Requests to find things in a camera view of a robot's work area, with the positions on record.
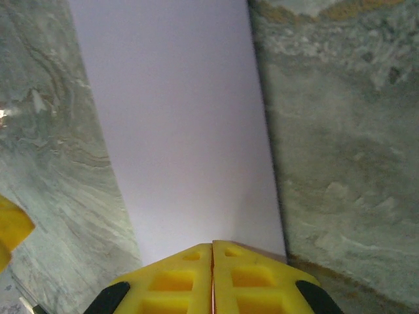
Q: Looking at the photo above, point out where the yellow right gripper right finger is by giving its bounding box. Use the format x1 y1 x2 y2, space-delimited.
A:
212 239 344 314

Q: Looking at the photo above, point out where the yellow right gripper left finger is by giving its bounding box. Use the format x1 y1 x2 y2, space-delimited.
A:
83 242 213 314

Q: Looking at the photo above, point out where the light purple paper sheet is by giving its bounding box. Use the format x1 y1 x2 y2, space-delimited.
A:
68 0 289 266

